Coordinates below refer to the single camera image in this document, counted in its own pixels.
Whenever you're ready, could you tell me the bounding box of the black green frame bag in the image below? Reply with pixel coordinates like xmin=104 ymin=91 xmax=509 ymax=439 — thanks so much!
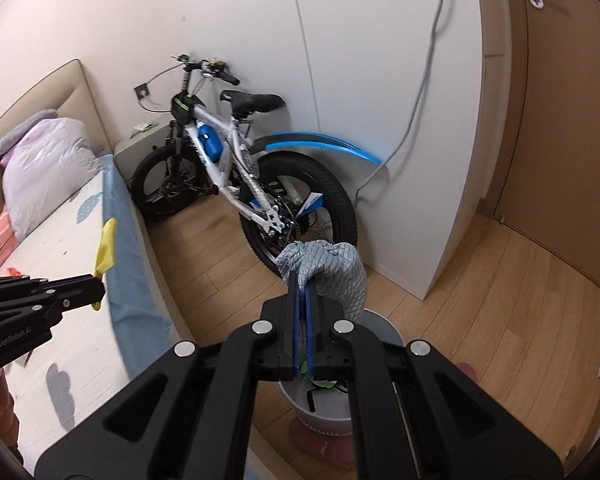
xmin=171 ymin=92 xmax=203 ymax=121

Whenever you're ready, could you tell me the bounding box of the blue water bottle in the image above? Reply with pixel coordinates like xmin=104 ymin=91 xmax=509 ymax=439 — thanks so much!
xmin=197 ymin=125 xmax=224 ymax=156

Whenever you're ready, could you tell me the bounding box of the lavender pillow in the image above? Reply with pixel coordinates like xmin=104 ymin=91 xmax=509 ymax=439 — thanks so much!
xmin=2 ymin=117 xmax=103 ymax=238

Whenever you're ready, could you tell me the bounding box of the wooden door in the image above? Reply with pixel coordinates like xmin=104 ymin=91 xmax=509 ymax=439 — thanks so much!
xmin=480 ymin=0 xmax=600 ymax=293

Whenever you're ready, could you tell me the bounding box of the white wardrobe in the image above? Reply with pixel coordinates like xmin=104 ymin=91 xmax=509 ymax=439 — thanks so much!
xmin=285 ymin=0 xmax=483 ymax=302

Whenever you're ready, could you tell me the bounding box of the white bicycle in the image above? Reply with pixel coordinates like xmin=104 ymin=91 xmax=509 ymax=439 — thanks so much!
xmin=132 ymin=52 xmax=383 ymax=281

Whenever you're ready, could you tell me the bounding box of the grey nightstand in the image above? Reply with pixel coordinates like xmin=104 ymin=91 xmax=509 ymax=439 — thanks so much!
xmin=114 ymin=116 xmax=178 ymax=183

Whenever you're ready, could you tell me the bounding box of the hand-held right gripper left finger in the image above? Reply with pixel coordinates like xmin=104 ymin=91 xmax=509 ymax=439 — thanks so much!
xmin=34 ymin=270 xmax=306 ymax=480

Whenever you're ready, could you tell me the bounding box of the grey cable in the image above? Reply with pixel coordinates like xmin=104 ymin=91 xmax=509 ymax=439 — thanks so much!
xmin=355 ymin=0 xmax=455 ymax=206

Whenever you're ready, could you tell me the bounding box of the person's left hand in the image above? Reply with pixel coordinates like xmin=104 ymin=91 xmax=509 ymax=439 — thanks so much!
xmin=0 ymin=367 xmax=18 ymax=445

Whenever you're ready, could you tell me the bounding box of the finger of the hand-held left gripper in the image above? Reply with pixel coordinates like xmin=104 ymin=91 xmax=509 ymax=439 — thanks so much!
xmin=0 ymin=274 xmax=106 ymax=318
xmin=0 ymin=276 xmax=48 ymax=297

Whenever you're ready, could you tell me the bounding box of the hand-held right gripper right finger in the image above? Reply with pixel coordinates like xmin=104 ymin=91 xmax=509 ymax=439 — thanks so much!
xmin=305 ymin=282 xmax=566 ymax=480

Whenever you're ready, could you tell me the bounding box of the light blue bedsheet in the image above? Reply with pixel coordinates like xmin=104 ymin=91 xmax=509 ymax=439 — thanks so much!
xmin=97 ymin=155 xmax=196 ymax=378

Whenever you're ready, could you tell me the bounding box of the grey patterned cloth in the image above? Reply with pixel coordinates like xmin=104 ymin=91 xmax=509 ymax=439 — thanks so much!
xmin=275 ymin=240 xmax=368 ymax=326

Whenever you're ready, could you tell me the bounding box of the yellow plastic piece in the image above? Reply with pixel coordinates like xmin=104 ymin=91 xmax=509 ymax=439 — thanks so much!
xmin=92 ymin=217 xmax=118 ymax=311

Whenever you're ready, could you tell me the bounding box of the grey quilt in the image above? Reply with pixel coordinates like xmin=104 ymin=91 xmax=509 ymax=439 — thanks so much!
xmin=2 ymin=109 xmax=58 ymax=143

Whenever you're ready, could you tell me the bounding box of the beige bed headboard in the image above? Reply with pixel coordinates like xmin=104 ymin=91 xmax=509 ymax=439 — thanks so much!
xmin=0 ymin=59 xmax=113 ymax=158

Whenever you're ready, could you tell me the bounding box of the white trash bin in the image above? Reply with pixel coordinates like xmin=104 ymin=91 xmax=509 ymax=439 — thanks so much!
xmin=279 ymin=307 xmax=406 ymax=436

